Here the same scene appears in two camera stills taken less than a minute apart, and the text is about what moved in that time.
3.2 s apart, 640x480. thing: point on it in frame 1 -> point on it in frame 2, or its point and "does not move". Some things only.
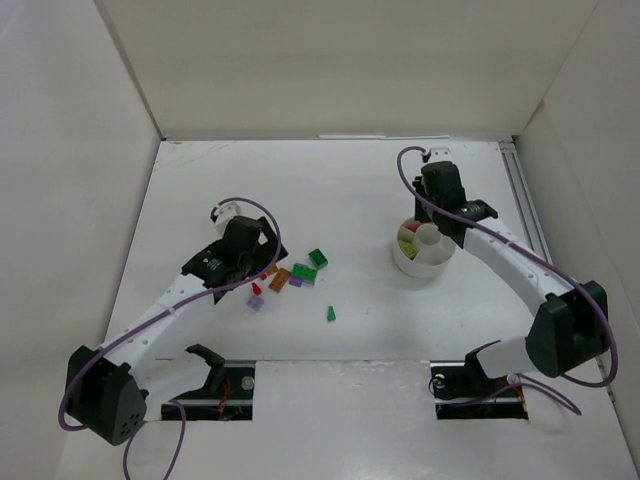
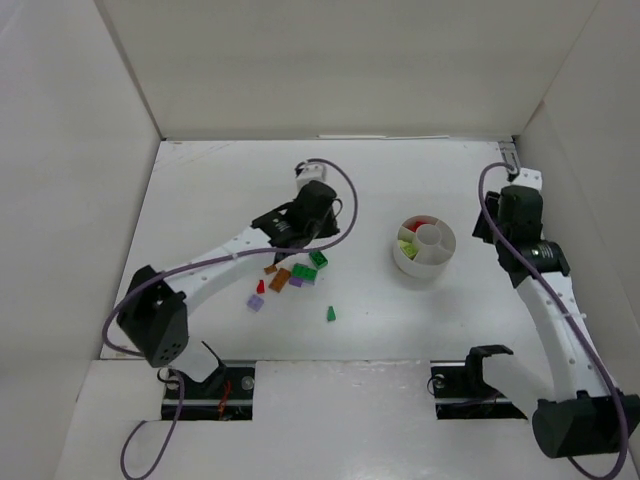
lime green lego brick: (408, 249) does not move
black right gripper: (426, 209) -> (486, 220)
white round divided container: (420, 250) does not move
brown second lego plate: (279, 280) does not move
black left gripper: (270, 242) -> (298, 240)
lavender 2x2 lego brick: (256, 302) does not move
